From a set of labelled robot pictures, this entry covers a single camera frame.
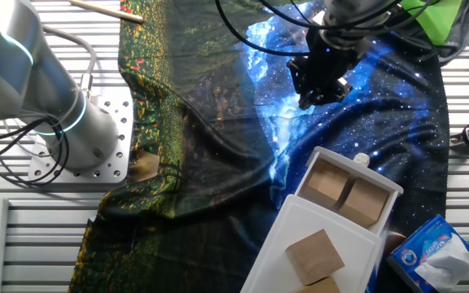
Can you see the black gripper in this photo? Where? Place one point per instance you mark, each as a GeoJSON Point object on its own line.
{"type": "Point", "coordinates": [327, 60]}

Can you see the blue tissue pack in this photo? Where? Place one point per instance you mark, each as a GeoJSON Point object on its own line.
{"type": "Point", "coordinates": [422, 248]}

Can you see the pale wooden stick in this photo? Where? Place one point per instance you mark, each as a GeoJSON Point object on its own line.
{"type": "Point", "coordinates": [104, 10]}

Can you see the brown wooden cube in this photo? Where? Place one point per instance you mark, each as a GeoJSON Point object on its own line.
{"type": "Point", "coordinates": [326, 183]}
{"type": "Point", "coordinates": [320, 287]}
{"type": "Point", "coordinates": [314, 256]}

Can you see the galaxy and meadow print cloth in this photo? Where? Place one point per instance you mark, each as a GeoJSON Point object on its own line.
{"type": "Point", "coordinates": [218, 183]}

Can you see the dark grey cloth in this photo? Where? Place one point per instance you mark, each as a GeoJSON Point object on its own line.
{"type": "Point", "coordinates": [468, 24]}

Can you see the white drawer cabinet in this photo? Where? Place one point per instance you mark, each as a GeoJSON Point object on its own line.
{"type": "Point", "coordinates": [299, 219]}

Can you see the bright green object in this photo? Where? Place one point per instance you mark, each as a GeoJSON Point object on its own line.
{"type": "Point", "coordinates": [438, 20]}

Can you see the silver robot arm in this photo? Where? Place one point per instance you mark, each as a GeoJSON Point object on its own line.
{"type": "Point", "coordinates": [23, 81]}

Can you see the brown tape patch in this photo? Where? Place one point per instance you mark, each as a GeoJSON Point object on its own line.
{"type": "Point", "coordinates": [143, 164]}

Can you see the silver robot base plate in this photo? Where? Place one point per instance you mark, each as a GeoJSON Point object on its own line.
{"type": "Point", "coordinates": [116, 122]}

